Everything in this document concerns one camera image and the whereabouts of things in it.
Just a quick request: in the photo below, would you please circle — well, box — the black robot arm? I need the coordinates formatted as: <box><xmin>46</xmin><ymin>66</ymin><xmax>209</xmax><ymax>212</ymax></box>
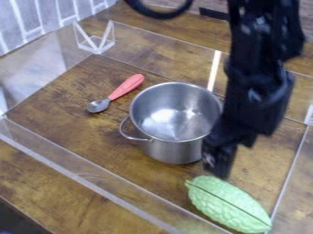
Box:
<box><xmin>202</xmin><ymin>0</ymin><xmax>305</xmax><ymax>179</ymax></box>

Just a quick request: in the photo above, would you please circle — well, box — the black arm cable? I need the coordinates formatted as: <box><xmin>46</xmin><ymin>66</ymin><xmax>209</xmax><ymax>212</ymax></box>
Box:
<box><xmin>123</xmin><ymin>0</ymin><xmax>196</xmax><ymax>20</ymax></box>

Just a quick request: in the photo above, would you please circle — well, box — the black strip on table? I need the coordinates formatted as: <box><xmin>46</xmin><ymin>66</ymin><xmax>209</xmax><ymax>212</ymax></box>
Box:
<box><xmin>200</xmin><ymin>7</ymin><xmax>230</xmax><ymax>21</ymax></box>

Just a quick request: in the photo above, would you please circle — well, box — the silver metal pot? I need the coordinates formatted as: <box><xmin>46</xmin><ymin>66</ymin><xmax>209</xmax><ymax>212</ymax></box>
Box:
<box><xmin>119</xmin><ymin>82</ymin><xmax>222</xmax><ymax>165</ymax></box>

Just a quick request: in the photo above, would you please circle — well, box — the red-handled metal spoon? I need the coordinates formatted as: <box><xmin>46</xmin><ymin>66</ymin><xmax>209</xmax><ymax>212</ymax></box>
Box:
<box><xmin>87</xmin><ymin>74</ymin><xmax>145</xmax><ymax>113</ymax></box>

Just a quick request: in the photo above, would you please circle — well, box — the green bumpy gourd toy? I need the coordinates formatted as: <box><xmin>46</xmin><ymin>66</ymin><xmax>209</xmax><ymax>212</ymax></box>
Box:
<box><xmin>185</xmin><ymin>175</ymin><xmax>273</xmax><ymax>234</ymax></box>

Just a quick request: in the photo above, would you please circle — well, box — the clear acrylic corner bracket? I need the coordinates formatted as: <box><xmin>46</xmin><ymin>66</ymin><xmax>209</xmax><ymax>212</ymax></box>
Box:
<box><xmin>73</xmin><ymin>21</ymin><xmax>115</xmax><ymax>55</ymax></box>

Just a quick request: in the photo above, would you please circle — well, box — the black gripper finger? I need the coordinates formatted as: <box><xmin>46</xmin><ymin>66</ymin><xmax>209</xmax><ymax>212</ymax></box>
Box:
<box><xmin>241</xmin><ymin>134</ymin><xmax>259</xmax><ymax>148</ymax></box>
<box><xmin>202</xmin><ymin>143</ymin><xmax>237</xmax><ymax>179</ymax></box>

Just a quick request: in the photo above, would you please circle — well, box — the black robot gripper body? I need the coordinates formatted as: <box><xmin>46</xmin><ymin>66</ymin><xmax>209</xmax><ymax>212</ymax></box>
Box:
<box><xmin>204</xmin><ymin>58</ymin><xmax>297</xmax><ymax>150</ymax></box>

